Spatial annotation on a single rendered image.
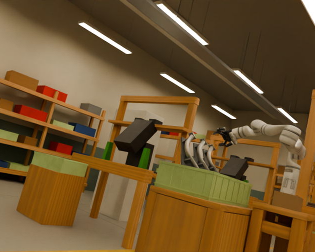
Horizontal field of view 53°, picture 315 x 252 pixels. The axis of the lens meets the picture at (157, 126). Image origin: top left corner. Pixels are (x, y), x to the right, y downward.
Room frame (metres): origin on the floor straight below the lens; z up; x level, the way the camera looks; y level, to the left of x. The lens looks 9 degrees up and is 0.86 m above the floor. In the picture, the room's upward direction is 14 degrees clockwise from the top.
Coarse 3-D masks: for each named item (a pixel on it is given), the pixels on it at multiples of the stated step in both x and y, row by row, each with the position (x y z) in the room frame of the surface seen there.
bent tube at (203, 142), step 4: (200, 140) 2.33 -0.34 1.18; (204, 140) 2.31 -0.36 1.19; (200, 144) 2.28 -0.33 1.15; (204, 144) 2.34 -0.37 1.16; (200, 148) 2.26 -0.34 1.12; (200, 152) 2.25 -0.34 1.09; (200, 156) 2.24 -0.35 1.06; (200, 160) 2.25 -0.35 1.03; (204, 168) 2.28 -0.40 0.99; (208, 168) 2.29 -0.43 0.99
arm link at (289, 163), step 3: (288, 153) 2.07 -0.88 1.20; (291, 153) 2.06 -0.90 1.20; (288, 156) 2.06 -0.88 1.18; (291, 156) 2.08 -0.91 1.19; (294, 156) 2.06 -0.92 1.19; (288, 159) 2.06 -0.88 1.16; (291, 159) 2.08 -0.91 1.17; (288, 162) 2.06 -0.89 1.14; (291, 162) 2.05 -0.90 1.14; (294, 162) 2.06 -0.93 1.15; (285, 165) 2.09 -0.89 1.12; (288, 165) 2.06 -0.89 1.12; (291, 165) 2.05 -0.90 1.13; (294, 165) 2.04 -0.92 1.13; (297, 165) 2.04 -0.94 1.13; (297, 168) 2.04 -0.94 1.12
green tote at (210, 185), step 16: (160, 160) 2.12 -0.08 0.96; (160, 176) 2.10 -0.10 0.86; (176, 176) 2.02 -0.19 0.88; (192, 176) 1.95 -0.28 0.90; (208, 176) 1.88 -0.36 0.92; (224, 176) 1.97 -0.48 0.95; (192, 192) 1.93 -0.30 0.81; (208, 192) 1.87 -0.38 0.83; (224, 192) 2.01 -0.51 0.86; (240, 192) 2.20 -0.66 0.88
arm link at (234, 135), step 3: (234, 129) 2.10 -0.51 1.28; (237, 129) 2.08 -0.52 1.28; (231, 132) 2.06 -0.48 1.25; (234, 132) 2.09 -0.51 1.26; (237, 132) 2.08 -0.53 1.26; (231, 135) 2.07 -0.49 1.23; (234, 135) 2.09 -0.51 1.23; (237, 135) 2.09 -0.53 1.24; (231, 138) 2.08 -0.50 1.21; (234, 138) 2.08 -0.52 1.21; (237, 138) 2.11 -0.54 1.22; (234, 141) 2.08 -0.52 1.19
